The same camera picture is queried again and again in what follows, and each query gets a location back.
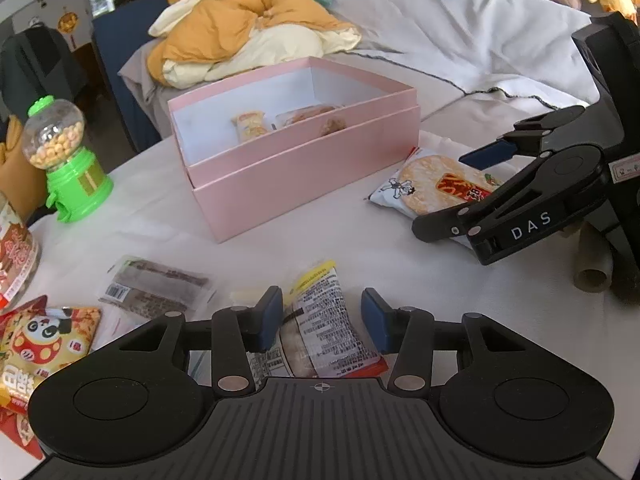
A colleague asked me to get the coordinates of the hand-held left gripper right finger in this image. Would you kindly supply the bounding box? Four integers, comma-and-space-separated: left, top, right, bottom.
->
361, 287, 508, 393

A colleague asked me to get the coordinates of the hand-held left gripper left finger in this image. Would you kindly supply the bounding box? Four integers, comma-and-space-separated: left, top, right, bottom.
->
120, 286, 285, 395

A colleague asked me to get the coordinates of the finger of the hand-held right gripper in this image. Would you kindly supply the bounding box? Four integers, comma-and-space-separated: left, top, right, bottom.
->
411, 144, 601, 248
458, 105, 587, 172

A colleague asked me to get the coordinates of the rice cracker packet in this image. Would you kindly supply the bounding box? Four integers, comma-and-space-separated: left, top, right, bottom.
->
367, 147, 503, 222

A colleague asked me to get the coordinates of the clear packet with yellow label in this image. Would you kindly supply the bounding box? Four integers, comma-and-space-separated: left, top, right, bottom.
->
235, 260, 390, 378

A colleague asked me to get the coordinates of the pink cardboard box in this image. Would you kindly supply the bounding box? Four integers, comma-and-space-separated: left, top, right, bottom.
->
166, 56, 422, 245

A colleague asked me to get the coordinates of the panda print snack packet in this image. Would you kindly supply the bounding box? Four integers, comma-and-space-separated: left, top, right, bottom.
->
0, 296, 103, 413

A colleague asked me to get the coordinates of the red snack packet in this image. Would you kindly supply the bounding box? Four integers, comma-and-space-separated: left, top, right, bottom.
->
0, 405, 46, 461

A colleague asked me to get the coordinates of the dark snack packet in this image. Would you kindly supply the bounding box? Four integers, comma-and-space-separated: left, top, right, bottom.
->
97, 255, 216, 320

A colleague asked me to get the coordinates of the grey blanket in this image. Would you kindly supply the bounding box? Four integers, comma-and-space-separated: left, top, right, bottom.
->
320, 0, 601, 111

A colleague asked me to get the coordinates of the beige tube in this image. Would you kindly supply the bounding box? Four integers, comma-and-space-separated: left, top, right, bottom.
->
572, 227, 615, 292

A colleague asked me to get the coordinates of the round brown pastry packet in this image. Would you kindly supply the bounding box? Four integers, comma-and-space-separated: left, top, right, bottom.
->
319, 115, 348, 137

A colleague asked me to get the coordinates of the clear pastry packet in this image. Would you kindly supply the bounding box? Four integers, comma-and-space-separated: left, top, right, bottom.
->
274, 104, 343, 128

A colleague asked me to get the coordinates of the small bread packet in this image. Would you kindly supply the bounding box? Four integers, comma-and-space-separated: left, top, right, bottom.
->
231, 111, 273, 143

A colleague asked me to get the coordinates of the green gumball machine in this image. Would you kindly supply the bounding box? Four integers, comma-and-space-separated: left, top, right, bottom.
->
21, 96, 115, 223

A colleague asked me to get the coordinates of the plastic jar with red label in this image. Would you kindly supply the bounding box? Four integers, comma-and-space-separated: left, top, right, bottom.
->
0, 192, 41, 311

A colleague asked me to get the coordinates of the orange and cream quilt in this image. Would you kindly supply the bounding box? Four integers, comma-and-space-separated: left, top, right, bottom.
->
146, 0, 362, 90

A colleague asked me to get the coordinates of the dark jacket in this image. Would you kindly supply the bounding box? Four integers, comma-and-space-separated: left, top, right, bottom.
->
0, 27, 91, 126

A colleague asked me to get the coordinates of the dark blue bed frame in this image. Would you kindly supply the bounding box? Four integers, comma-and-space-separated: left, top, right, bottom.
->
91, 0, 173, 153

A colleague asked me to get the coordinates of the orange wall ornament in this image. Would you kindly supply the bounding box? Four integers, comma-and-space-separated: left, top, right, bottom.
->
56, 7, 81, 51

